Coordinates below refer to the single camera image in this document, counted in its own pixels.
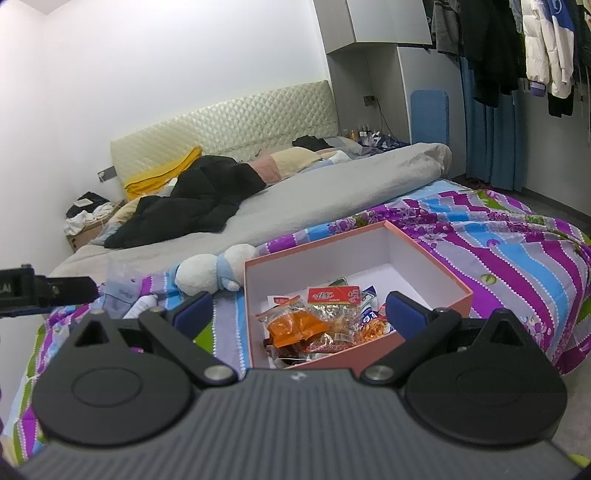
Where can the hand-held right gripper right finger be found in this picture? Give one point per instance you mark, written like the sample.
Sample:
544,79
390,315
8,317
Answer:
406,316

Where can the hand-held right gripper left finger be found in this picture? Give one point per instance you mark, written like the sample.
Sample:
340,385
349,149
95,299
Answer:
195,314

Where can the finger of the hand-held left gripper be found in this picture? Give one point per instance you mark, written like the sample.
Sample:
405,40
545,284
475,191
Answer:
69,289

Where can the blue snack packet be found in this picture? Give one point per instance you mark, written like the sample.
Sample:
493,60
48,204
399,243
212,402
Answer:
369,316

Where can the red label clear snack packet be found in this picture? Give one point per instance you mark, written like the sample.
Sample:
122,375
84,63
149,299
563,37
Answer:
332,295

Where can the pink cardboard box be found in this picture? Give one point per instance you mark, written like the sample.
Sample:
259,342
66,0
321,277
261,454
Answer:
323,258

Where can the orange snack packet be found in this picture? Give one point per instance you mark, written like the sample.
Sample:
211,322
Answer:
295,328

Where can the white and blue plush toy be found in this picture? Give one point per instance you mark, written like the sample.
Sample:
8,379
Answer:
203,274

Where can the clear zip bag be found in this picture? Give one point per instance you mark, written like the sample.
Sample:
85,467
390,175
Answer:
117,290

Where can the brown cardboard box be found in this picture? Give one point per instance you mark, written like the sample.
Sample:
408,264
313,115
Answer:
81,241

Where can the white spray bottle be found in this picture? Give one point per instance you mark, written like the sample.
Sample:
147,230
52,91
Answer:
143,304

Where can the light blue cloth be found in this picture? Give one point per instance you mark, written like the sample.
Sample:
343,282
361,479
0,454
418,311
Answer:
106,236

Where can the pile of clothes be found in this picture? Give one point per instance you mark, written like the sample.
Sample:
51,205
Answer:
87,217

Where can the tan pillow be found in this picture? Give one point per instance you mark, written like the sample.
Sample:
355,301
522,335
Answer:
127,210

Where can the black jacket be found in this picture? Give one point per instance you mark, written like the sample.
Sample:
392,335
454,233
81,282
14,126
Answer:
198,194

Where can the yellow cloth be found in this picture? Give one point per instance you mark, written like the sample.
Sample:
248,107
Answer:
157,177

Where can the grey duvet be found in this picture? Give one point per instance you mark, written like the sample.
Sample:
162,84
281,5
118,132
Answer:
323,194

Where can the pink pillow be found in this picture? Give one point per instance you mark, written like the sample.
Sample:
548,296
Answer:
265,168

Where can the beige pillow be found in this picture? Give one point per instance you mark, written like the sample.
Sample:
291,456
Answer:
291,159

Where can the group of small toiletry bottles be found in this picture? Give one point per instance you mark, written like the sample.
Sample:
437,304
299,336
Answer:
369,136

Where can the blue curtain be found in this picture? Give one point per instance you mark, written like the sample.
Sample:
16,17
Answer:
494,147

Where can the cream quilted headboard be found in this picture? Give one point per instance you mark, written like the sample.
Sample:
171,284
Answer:
231,124

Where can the blue board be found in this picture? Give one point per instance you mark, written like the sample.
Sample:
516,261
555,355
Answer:
429,120

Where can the black cloth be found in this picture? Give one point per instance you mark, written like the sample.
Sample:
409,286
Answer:
309,141

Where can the row of hanging clothes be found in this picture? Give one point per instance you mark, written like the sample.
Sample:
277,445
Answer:
489,46

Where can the white wardrobe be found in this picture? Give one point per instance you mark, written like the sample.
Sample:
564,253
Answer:
392,18

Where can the grey wall bracket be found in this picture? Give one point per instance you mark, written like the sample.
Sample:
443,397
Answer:
106,174

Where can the wall socket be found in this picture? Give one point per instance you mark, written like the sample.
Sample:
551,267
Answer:
370,99

